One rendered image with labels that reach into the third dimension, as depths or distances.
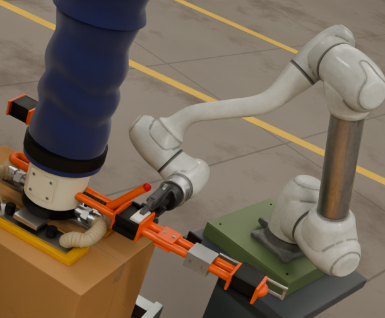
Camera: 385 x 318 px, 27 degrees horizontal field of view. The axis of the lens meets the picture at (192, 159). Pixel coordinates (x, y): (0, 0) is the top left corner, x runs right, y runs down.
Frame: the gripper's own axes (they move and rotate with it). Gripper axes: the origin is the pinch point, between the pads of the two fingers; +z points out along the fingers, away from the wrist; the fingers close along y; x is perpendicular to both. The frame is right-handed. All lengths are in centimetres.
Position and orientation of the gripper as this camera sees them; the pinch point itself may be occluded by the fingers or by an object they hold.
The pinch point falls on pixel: (138, 222)
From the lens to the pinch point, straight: 215.5
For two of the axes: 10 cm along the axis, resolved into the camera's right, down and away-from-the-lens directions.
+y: -2.9, 8.3, 4.7
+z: -4.1, 3.4, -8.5
